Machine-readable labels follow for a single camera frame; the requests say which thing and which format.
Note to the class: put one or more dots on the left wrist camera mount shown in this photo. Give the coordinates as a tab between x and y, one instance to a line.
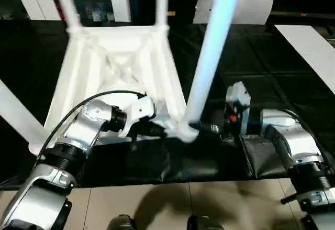
141	109

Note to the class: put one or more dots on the white flat board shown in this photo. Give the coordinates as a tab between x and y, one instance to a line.
308	49

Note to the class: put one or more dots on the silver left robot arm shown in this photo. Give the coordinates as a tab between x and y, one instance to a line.
86	120

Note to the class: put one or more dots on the white plastic table leg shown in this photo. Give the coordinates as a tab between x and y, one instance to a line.
68	7
212	44
161	4
18	114

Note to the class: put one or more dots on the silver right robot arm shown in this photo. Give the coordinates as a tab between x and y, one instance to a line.
295	138

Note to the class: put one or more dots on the red bottle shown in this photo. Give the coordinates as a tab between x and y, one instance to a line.
58	10

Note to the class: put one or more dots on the white plastic table top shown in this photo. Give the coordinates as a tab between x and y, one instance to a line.
117	46

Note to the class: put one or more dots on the small tan label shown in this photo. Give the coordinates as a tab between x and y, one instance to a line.
171	13

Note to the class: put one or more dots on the black stand leg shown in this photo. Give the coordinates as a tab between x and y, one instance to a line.
288	198

